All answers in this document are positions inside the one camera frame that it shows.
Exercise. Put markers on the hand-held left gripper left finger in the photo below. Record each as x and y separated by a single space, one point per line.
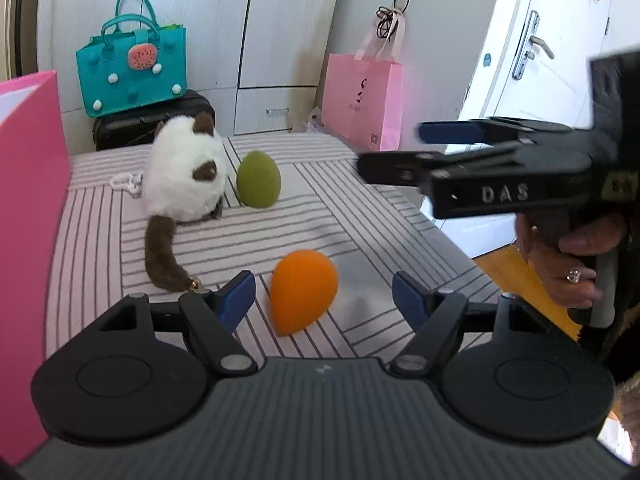
239 297

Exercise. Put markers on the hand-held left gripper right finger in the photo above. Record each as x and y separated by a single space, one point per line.
406 292

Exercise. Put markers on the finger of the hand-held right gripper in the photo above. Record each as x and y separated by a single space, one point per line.
395 169
450 131

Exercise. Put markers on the orange egg sponge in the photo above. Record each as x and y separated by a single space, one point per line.
302 290

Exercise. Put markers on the pink cardboard box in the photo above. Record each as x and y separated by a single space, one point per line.
25 260

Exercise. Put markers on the person's right forearm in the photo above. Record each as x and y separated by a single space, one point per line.
622 350

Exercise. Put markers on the person's right hand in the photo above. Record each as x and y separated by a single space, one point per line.
565 287

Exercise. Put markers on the striped bedsheet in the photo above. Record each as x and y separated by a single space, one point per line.
350 210

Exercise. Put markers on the pink paper bag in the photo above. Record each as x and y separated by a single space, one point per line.
360 100

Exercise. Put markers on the clear plastic bag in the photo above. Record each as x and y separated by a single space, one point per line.
312 122

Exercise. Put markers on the green egg sponge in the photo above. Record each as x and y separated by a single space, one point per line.
257 180

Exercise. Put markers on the white brown cat plush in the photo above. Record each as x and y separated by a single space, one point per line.
180 175

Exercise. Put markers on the white door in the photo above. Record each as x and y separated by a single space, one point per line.
565 10

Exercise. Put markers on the white wardrobe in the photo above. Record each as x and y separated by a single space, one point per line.
280 20

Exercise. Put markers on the black suitcase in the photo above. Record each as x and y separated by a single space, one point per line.
130 130

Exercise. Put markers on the teal felt handbag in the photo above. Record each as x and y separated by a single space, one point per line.
130 90

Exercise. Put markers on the black vertical frame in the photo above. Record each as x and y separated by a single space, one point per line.
20 10

